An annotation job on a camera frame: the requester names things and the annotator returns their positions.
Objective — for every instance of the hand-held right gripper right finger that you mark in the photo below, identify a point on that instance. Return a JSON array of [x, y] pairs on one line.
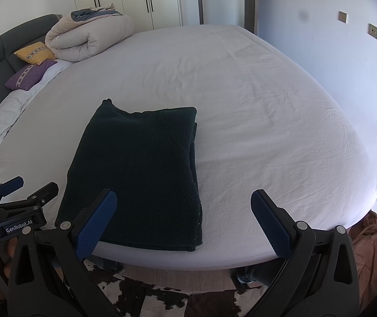
[[271, 224]]

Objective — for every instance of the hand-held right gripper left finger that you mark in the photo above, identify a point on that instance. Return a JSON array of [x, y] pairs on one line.
[[99, 224]]

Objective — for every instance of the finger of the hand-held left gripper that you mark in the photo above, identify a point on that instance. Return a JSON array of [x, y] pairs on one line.
[[43, 194], [11, 185]]

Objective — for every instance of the dark green sweater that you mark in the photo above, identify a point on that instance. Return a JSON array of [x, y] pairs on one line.
[[135, 171]]

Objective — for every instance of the white pillow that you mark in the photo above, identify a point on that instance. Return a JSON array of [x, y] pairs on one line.
[[3, 119]]

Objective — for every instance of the cowhide rug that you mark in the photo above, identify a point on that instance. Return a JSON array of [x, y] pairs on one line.
[[162, 300]]

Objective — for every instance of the white bed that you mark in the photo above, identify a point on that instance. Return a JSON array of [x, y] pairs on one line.
[[257, 122]]

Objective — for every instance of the pink cloth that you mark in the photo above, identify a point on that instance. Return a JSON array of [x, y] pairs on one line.
[[371, 247]]

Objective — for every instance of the purple patterned pillow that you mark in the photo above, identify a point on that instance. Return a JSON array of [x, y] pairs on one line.
[[30, 74]]

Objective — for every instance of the yellow patterned pillow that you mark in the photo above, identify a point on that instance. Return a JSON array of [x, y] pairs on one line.
[[34, 52]]

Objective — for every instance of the folded beige duvet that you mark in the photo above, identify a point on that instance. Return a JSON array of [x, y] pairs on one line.
[[89, 36]]

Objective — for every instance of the brown door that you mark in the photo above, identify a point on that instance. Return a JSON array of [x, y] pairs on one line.
[[249, 10]]

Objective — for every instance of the brass wall switch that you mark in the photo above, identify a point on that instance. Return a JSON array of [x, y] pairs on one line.
[[373, 31], [342, 17]]

